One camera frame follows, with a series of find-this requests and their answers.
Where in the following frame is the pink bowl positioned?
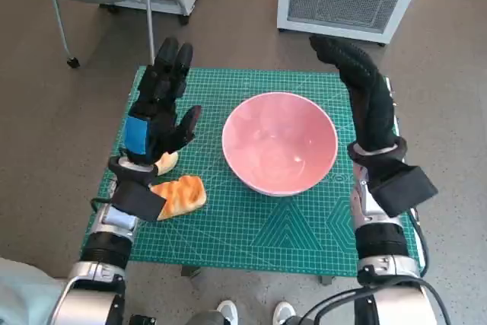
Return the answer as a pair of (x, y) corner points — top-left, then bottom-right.
(221, 91), (339, 197)

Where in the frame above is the left robot hand blue tape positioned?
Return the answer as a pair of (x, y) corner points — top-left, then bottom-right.
(123, 37), (202, 166)

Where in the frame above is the right black wrist camera box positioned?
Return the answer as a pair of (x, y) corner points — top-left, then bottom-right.
(368, 166), (439, 216)

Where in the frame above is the silver metal pole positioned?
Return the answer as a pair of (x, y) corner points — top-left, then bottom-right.
(141, 0), (158, 66)

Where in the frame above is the left black wrist camera box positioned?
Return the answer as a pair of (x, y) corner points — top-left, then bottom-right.
(112, 183), (167, 222)

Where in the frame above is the person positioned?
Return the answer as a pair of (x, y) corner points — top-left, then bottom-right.
(0, 256), (64, 325)

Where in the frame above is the right robot hand black glove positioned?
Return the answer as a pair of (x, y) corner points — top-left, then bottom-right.
(308, 34), (400, 153)

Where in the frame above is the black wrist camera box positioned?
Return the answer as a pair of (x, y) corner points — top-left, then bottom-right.
(368, 166), (439, 216)
(112, 183), (167, 222)

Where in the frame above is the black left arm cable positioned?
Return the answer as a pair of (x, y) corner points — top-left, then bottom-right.
(90, 196), (115, 212)

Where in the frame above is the green cutting mat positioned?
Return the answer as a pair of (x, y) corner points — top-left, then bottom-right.
(79, 65), (427, 279)

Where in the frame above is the round toy bread bun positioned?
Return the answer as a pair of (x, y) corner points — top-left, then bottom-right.
(156, 151), (179, 176)

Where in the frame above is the white shoe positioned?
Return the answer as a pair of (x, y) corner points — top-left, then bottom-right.
(273, 301), (294, 325)
(216, 299), (240, 325)

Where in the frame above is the oblong orange toy bread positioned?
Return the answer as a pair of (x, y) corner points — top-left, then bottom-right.
(151, 174), (208, 221)

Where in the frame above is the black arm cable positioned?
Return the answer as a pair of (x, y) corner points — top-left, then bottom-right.
(300, 210), (446, 325)
(90, 196), (115, 212)

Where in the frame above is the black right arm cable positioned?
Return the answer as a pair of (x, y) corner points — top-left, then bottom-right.
(300, 210), (446, 325)

